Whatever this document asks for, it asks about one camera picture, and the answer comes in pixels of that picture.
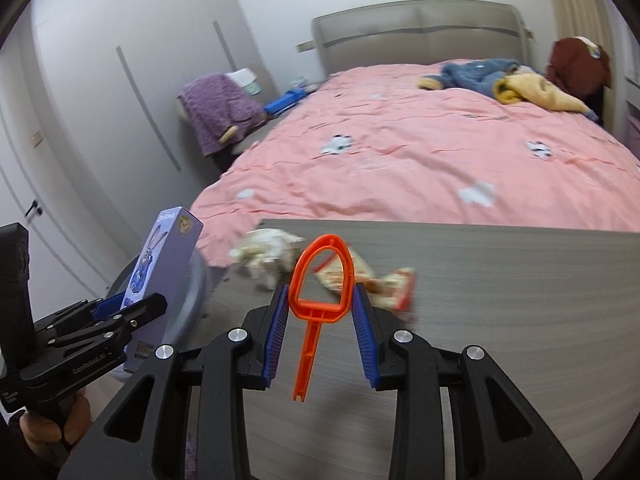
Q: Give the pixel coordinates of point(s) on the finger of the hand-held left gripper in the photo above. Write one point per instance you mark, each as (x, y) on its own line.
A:
(107, 307)
(140, 310)

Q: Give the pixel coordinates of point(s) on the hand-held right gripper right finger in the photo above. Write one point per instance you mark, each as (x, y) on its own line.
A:
(365, 345)

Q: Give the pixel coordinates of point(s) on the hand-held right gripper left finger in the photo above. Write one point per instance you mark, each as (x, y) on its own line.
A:
(277, 340)

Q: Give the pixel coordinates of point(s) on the orange plastic loop tool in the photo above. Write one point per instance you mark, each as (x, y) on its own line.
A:
(310, 350)

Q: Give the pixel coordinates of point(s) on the grey perforated plastic bin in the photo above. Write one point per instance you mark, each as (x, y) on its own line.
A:
(192, 305)

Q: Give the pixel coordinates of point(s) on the purple cartoon print box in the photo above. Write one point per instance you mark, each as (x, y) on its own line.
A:
(170, 260)

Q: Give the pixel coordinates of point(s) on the person's left hand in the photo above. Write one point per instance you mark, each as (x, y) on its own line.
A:
(77, 420)

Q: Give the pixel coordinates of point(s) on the crumpled beige snack wrapper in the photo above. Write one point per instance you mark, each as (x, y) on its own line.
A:
(385, 290)

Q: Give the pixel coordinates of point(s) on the crumpled white tissue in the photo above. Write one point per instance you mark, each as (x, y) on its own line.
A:
(265, 255)

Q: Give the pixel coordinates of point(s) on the pink printed blanket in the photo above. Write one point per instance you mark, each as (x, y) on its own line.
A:
(400, 160)

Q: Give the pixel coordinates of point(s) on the beige chair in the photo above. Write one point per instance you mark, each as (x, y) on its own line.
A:
(250, 142)

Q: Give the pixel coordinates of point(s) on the purple fleece robe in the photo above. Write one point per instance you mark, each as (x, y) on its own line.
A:
(215, 105)

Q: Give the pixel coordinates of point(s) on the white wardrobe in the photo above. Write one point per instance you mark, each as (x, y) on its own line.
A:
(125, 85)

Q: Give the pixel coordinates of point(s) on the long blue box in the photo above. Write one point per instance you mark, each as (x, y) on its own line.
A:
(282, 102)

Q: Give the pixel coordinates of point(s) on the white printed bag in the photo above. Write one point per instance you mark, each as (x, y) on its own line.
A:
(245, 80)

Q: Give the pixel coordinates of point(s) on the blue fleece pajamas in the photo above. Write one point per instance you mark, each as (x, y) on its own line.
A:
(465, 77)

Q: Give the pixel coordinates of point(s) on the yellow fleece garment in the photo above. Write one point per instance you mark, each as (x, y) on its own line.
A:
(540, 92)

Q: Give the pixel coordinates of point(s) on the grey padded headboard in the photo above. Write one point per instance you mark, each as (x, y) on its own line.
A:
(400, 35)

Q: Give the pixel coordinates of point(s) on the dark red garment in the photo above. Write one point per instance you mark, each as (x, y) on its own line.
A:
(575, 70)

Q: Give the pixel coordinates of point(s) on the beige curtain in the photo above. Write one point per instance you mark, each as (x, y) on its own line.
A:
(575, 5)

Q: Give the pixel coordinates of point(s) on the wall socket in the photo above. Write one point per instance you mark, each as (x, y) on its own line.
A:
(305, 46)

